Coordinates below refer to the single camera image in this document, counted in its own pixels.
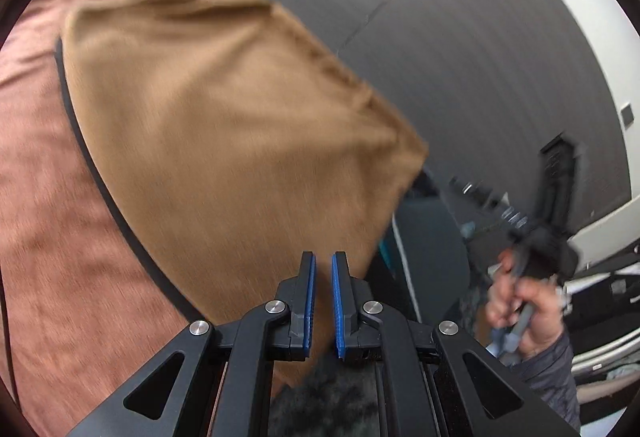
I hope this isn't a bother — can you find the white furniture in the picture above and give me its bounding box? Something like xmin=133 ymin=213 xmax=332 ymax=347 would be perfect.
xmin=565 ymin=202 xmax=640 ymax=378

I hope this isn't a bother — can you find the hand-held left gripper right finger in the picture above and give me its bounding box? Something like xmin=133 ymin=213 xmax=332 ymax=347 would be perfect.
xmin=331 ymin=251 xmax=581 ymax=437

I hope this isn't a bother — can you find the dark grey wardrobe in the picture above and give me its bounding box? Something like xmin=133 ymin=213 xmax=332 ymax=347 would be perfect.
xmin=205 ymin=0 xmax=631 ymax=258

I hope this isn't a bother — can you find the person's right forearm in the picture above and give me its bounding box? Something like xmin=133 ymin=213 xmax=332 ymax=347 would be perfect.
xmin=515 ymin=332 xmax=583 ymax=433

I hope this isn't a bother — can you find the person's right hand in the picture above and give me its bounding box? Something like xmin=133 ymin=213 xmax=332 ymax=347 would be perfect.
xmin=485 ymin=254 xmax=569 ymax=360

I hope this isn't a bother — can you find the brown printed t-shirt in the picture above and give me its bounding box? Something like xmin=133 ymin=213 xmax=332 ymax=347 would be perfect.
xmin=62 ymin=0 xmax=430 ymax=323

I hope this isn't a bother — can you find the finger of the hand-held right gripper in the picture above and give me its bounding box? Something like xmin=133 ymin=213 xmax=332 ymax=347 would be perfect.
xmin=447 ymin=174 xmax=531 ymax=225

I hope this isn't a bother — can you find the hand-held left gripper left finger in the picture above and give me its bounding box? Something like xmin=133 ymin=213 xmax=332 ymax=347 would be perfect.
xmin=65 ymin=251 xmax=318 ymax=437

